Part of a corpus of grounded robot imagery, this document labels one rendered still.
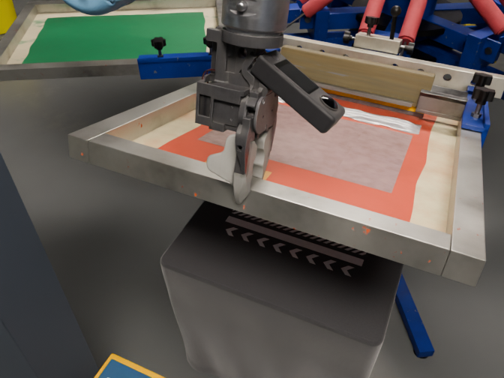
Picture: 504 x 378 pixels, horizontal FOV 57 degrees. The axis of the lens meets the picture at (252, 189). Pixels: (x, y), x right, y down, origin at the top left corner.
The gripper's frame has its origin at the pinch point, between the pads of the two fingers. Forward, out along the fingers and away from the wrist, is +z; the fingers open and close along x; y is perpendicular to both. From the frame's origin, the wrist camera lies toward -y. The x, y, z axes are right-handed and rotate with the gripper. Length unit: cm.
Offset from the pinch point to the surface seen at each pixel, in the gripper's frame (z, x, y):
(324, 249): 24.4, -28.2, -6.6
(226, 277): 28.2, -14.1, 8.3
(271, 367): 51, -18, -2
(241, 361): 55, -20, 5
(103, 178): 94, -131, 137
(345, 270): 25.4, -24.8, -12.0
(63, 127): 85, -161, 191
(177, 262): 28.3, -13.5, 19.0
